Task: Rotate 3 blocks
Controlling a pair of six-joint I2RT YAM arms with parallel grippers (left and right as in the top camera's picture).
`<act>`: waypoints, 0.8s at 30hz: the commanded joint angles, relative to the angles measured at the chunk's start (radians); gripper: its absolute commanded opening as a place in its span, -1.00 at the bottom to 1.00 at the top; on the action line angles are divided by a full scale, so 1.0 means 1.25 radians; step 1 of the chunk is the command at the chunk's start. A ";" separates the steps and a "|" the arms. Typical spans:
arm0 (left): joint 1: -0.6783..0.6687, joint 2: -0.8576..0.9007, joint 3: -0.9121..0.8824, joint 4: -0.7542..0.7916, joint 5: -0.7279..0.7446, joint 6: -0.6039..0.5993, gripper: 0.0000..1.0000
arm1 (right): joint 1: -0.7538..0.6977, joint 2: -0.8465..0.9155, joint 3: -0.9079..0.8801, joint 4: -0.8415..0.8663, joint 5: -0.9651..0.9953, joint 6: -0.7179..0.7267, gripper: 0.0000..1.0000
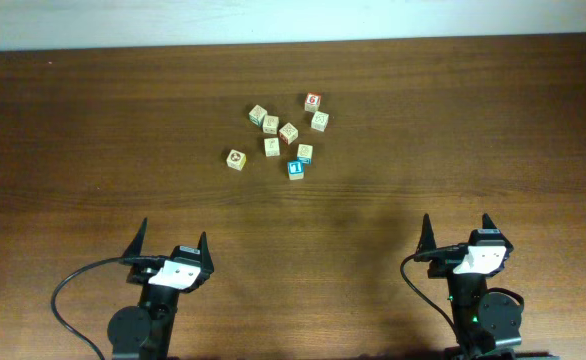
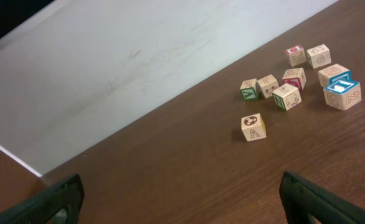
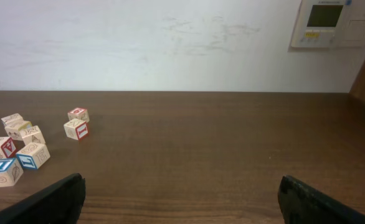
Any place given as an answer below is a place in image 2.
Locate wooden block soccer ball A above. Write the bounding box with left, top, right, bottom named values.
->
left=241, top=113, right=267, bottom=141

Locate wooden block butterfly six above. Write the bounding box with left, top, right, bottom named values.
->
left=306, top=44, right=331, bottom=69

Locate wooden block blue side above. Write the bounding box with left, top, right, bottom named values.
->
left=318, top=63, right=352, bottom=87

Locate wooden block green N F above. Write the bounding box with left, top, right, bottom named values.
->
left=272, top=83, right=301, bottom=111

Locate wooden block letter L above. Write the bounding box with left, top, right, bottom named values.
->
left=257, top=74, right=279, bottom=98

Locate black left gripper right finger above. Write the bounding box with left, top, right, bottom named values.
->
left=279, top=171, right=365, bottom=224

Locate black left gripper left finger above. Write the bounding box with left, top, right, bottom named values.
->
left=0, top=174, right=85, bottom=224

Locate wooden block red six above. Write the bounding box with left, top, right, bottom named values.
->
left=285, top=45, right=306, bottom=67

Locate wooden block blue one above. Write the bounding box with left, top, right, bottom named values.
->
left=323, top=79, right=362, bottom=111

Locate wooden block red face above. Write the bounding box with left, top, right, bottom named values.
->
left=282, top=68, right=306, bottom=91

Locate wooden block green V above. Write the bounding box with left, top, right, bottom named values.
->
left=240, top=78, right=258, bottom=101

